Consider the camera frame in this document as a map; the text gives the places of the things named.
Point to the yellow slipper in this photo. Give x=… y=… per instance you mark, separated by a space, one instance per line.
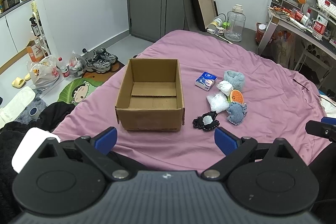
x=18 y=83

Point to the red bucket under desk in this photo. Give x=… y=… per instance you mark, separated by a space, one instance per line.
x=260 y=30

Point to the clear plastic bag with items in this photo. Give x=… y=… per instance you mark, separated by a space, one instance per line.
x=76 y=65

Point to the black knitted plush toy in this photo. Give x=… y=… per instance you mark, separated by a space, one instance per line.
x=207 y=122

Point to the white cup with label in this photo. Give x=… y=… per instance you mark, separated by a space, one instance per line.
x=217 y=22

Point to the green cartoon floor mat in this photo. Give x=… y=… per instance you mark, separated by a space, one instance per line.
x=78 y=90

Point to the small orange cardboard box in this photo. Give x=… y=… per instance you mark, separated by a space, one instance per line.
x=35 y=51

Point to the orange burger plush toy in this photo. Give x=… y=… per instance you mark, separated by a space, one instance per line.
x=236 y=96

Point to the large clear water jug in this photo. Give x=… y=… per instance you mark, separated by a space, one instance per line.
x=235 y=24

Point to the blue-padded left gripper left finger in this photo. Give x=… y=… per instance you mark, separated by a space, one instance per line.
x=95 y=151

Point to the red-capped plastic bottle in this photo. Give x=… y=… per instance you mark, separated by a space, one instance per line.
x=63 y=67

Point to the brown cardboard box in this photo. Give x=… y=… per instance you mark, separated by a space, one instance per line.
x=150 y=97

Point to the white kitchen cabinet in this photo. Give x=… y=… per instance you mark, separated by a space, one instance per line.
x=17 y=34

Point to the black clothing pile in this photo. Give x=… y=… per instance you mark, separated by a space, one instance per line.
x=24 y=139

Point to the blue tissue pack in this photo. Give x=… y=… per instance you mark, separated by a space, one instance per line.
x=206 y=81

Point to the white desk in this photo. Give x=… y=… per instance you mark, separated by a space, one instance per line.
x=282 y=19

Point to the white plastic shopping bag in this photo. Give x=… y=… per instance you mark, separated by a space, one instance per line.
x=44 y=73

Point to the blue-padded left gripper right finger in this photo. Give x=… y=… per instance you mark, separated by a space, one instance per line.
x=237 y=151

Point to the blue denim heart cushion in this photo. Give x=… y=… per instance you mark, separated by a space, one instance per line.
x=236 y=112

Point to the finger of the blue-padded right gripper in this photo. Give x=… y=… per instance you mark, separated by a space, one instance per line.
x=326 y=128

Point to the grey sneakers pair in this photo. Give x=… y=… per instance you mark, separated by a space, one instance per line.
x=101 y=61

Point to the clear bag white filling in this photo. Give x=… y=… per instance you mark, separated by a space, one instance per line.
x=218 y=102

